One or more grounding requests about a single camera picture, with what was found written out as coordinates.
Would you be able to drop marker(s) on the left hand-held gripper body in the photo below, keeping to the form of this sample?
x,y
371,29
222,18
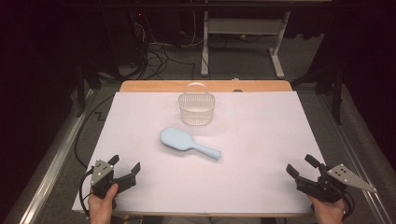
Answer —
x,y
100,174

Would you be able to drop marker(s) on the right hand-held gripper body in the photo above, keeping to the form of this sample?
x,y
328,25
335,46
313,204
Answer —
x,y
330,189

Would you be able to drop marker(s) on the light blue hairbrush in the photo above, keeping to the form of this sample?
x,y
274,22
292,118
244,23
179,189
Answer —
x,y
176,139

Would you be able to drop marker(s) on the white plastic mesh basket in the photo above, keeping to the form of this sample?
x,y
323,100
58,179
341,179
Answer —
x,y
196,116

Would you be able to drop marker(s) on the person's right hand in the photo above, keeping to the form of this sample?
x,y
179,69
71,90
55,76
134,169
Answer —
x,y
330,213

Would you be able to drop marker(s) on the person's left hand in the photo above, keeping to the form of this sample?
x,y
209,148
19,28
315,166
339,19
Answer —
x,y
101,210

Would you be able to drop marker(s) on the white table cover sheet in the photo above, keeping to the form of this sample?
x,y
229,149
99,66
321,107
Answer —
x,y
249,140

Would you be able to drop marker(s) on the black metal stand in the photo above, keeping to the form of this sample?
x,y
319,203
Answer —
x,y
81,93
337,93

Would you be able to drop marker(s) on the black equipment tower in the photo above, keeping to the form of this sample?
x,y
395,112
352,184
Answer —
x,y
124,37

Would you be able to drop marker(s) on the small yellow-green ball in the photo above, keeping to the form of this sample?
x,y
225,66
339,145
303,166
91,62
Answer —
x,y
243,36

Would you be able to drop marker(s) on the aluminium floor rail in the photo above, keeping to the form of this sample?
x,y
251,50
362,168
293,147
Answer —
x,y
345,140
53,168

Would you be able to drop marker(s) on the white metal stand frame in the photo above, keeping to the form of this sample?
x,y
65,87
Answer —
x,y
246,26

